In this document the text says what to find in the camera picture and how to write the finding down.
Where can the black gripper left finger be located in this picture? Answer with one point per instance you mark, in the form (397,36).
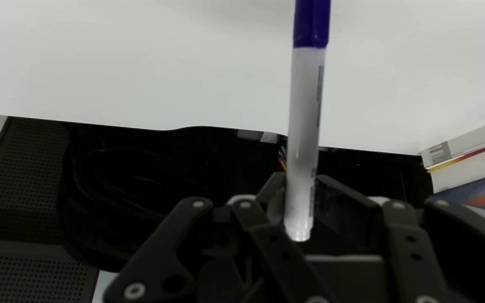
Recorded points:
(163,253)

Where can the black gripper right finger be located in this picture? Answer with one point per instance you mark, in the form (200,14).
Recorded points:
(449,253)

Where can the blue capped white marker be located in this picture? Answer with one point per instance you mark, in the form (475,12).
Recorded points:
(303,112)

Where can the blue book with orange cover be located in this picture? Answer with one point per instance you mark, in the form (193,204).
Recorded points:
(483,196)

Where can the white paperback book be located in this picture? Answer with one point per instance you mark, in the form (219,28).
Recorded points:
(471,152)

